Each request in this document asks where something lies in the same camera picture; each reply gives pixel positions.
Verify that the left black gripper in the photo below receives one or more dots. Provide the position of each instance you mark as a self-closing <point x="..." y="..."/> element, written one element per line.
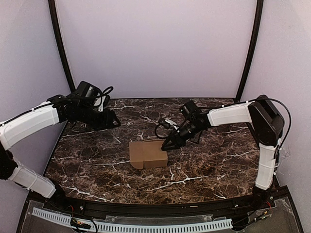
<point x="107" y="123"/>

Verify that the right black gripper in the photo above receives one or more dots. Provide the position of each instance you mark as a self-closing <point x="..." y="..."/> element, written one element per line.
<point x="178" y="141"/>

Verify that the brown cardboard box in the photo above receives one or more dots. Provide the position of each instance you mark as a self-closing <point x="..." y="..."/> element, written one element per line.
<point x="147" y="154"/>

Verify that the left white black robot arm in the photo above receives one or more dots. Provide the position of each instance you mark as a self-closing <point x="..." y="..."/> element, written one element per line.
<point x="87" y="104"/>

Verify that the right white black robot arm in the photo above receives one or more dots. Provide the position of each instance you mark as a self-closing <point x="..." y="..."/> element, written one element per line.
<point x="265" y="118"/>

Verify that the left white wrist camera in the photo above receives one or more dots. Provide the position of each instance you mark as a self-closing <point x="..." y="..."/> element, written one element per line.
<point x="104" y="102"/>

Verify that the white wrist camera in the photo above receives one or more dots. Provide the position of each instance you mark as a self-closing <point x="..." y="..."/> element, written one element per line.
<point x="104" y="102"/>
<point x="169" y="124"/>

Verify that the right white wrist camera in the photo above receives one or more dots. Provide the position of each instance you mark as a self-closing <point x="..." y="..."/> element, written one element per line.
<point x="169" y="124"/>

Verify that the white slotted cable duct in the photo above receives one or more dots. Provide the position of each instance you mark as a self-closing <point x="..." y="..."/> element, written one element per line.
<point x="121" y="224"/>

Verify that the black front rail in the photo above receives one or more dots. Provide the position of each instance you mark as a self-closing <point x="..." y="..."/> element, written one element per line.
<point x="234" y="207"/>

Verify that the left black frame post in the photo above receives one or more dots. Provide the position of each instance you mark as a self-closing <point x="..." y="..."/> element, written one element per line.
<point x="60" y="44"/>

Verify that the black frame post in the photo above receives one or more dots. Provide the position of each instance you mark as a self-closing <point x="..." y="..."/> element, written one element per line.
<point x="251" y="49"/>
<point x="60" y="44"/>

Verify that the right black frame post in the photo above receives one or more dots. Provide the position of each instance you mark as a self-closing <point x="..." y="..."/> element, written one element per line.
<point x="251" y="49"/>

